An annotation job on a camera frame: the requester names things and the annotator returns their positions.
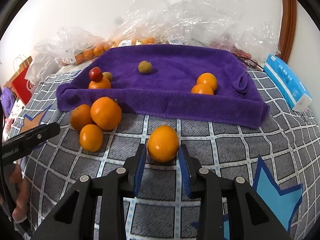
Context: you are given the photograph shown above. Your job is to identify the red paper bag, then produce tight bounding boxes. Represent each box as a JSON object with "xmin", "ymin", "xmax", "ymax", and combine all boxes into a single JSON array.
[{"xmin": 4, "ymin": 56, "xmax": 34, "ymax": 105}]

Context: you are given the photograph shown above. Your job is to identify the purple towel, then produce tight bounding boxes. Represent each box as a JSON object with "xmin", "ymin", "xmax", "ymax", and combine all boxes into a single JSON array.
[{"xmin": 56, "ymin": 44, "xmax": 270, "ymax": 129}]

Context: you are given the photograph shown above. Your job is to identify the large stemmed orange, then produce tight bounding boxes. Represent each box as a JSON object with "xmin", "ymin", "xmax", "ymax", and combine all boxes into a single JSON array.
[{"xmin": 91, "ymin": 96, "xmax": 122, "ymax": 131}]

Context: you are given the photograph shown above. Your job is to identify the blue tissue pack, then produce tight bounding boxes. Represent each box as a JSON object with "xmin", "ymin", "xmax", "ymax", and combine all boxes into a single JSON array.
[{"xmin": 263, "ymin": 54, "xmax": 312, "ymax": 112}]

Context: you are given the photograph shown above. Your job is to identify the person's hand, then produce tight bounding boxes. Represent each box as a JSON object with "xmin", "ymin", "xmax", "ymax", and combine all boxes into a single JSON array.
[{"xmin": 1, "ymin": 164, "xmax": 30, "ymax": 224}]

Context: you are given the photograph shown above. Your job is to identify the small green fruit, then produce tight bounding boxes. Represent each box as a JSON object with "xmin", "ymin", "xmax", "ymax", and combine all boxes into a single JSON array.
[{"xmin": 103, "ymin": 72, "xmax": 113, "ymax": 81}]

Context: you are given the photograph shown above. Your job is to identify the red apple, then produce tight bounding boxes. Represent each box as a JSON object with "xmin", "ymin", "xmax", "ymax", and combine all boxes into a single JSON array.
[{"xmin": 89, "ymin": 67, "xmax": 104, "ymax": 82}]

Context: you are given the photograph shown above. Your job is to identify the green yellow lime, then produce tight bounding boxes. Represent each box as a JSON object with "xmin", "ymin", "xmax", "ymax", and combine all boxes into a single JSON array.
[{"xmin": 138, "ymin": 61, "xmax": 152, "ymax": 74}]

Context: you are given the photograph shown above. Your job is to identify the black eyeglasses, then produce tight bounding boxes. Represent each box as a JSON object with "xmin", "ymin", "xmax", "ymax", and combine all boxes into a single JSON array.
[{"xmin": 236, "ymin": 55, "xmax": 264, "ymax": 72}]

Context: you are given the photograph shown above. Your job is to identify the large clear plastic bag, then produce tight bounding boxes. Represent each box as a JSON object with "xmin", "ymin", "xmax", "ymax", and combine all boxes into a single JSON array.
[{"xmin": 110, "ymin": 0, "xmax": 280, "ymax": 62}]

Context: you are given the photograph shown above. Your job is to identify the white plastic bag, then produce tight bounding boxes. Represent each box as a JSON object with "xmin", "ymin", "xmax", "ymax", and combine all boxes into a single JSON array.
[{"xmin": 25, "ymin": 27, "xmax": 105, "ymax": 85}]

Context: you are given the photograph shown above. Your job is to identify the tray of small oranges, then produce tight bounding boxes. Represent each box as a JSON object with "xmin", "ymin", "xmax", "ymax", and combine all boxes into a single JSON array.
[{"xmin": 61, "ymin": 37, "xmax": 157, "ymax": 66}]

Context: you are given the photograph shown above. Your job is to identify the grey checked bed sheet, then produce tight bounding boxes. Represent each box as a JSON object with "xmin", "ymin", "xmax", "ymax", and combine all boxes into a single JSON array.
[{"xmin": 8, "ymin": 71, "xmax": 319, "ymax": 239}]

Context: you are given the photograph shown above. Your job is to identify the brown wooden door frame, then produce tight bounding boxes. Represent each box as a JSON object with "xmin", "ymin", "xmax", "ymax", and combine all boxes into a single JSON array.
[{"xmin": 278, "ymin": 0, "xmax": 297, "ymax": 63}]

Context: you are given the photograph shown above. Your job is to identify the small low orange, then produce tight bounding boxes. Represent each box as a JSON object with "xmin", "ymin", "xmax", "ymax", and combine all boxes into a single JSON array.
[{"xmin": 79, "ymin": 124, "xmax": 104, "ymax": 152}]

